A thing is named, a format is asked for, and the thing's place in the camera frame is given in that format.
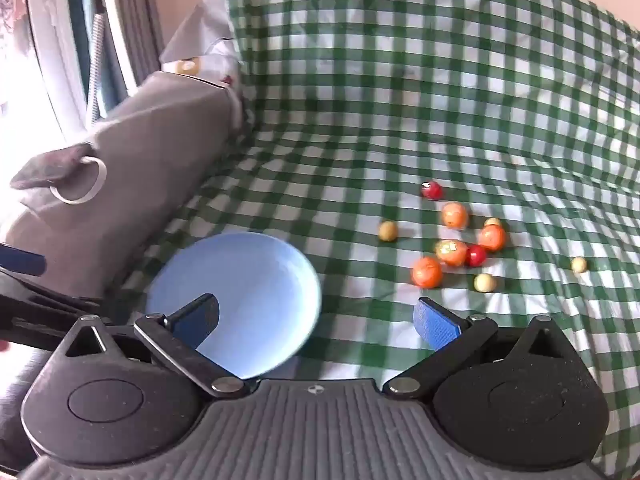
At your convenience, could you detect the small orange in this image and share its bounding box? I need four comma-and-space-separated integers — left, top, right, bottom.
441, 202, 469, 230
412, 256, 444, 289
478, 224, 507, 252
434, 239, 469, 267

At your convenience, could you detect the grey pillow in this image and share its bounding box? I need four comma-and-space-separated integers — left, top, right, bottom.
0, 70, 242, 306

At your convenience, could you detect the white charging cable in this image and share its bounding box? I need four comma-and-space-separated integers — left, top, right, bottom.
49, 156, 108, 205

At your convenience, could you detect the black smartphone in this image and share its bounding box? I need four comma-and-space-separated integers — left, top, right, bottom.
10, 142, 94, 191

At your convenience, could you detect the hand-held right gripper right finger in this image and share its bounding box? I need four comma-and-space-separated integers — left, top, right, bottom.
381, 297, 568, 401

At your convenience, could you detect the grey curtain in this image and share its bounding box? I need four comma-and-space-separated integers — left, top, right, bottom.
100, 0, 167, 92

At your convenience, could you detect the silver flexible hose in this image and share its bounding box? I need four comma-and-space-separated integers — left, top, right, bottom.
86, 12, 107, 123

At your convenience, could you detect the white window frame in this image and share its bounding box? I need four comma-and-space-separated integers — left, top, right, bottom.
25, 0, 141, 136

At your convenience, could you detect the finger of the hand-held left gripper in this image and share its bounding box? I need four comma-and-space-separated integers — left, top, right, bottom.
0, 243, 108, 353

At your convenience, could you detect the white printed pillow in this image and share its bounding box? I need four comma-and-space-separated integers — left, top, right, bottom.
160, 0, 251, 133

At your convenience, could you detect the green checked blanket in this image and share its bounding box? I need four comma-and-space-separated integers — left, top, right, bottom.
105, 0, 640, 480

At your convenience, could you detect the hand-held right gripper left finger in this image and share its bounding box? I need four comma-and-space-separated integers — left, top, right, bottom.
65, 292, 252, 400

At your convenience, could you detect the light blue plate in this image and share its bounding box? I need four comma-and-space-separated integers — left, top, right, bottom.
145, 232, 322, 381

